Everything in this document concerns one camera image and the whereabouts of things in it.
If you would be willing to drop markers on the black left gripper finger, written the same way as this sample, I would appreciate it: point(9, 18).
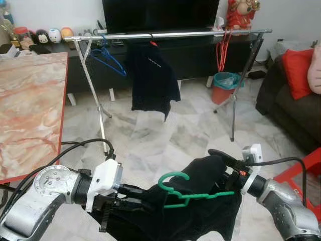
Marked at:
point(154, 192)
point(154, 203)

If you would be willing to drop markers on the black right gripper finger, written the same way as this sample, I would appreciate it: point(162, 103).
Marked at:
point(223, 158)

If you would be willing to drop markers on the green plastic hanger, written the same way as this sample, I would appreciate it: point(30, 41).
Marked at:
point(210, 195)

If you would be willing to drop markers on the black knit garment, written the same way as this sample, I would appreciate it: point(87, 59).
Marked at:
point(200, 221)

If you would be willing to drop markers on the red plastic hanger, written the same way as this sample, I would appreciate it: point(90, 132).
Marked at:
point(220, 52)
point(228, 50)
point(153, 43)

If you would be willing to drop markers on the blue plastic hanger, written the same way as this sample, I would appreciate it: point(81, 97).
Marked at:
point(113, 65)

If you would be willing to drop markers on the red bin with teal bag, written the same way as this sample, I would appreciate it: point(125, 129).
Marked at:
point(223, 93)

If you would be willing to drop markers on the red plastic stool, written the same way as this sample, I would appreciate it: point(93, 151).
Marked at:
point(301, 170)

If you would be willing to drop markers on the brown fabric sofa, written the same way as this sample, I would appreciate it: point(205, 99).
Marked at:
point(291, 120)

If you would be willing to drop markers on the small black floor box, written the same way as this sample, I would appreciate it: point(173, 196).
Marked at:
point(257, 75)

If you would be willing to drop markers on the black television console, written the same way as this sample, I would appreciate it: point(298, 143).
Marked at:
point(195, 57)

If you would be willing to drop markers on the navy blue garment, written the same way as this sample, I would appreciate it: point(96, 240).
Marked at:
point(150, 80)

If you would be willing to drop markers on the red cushion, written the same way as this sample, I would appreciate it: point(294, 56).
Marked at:
point(297, 73)

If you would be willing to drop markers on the white lace covered side table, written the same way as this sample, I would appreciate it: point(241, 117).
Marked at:
point(288, 49)

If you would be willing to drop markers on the pink cat face cushion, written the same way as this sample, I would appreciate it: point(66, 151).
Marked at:
point(316, 70)

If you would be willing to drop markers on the silver metal clothes rack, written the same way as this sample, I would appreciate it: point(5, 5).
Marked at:
point(190, 33)

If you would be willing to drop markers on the marble pattern folding table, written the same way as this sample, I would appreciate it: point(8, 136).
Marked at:
point(30, 110)

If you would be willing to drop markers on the red robed figurine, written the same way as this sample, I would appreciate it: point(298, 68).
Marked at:
point(241, 15)

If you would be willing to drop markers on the black flat television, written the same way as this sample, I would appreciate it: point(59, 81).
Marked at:
point(160, 15)

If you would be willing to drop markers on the orange round doll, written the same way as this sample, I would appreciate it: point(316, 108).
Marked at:
point(67, 32)

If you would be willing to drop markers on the white round doll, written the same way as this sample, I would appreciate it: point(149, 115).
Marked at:
point(55, 35)

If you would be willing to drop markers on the black haired round doll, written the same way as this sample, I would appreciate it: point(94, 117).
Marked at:
point(42, 37)

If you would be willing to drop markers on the red lidded glass jar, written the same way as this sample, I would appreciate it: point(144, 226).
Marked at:
point(21, 39)

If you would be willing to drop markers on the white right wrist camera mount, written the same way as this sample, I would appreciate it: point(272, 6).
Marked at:
point(252, 153)

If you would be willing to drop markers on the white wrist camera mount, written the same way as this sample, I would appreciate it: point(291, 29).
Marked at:
point(252, 153)
point(105, 181)

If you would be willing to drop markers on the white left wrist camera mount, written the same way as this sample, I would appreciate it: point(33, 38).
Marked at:
point(105, 181)

